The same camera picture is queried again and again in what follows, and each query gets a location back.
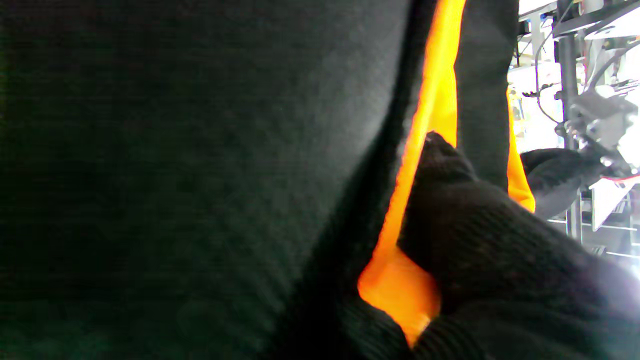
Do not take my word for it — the orange and blue backpack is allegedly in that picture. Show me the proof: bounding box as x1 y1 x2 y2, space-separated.
0 0 537 360

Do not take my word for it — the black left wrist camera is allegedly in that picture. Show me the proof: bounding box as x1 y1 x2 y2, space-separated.
556 85 640 168

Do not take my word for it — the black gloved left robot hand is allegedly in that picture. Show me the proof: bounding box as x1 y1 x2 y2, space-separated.
520 147 608 220

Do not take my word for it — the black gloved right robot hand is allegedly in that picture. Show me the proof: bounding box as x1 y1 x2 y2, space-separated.
340 131 640 360

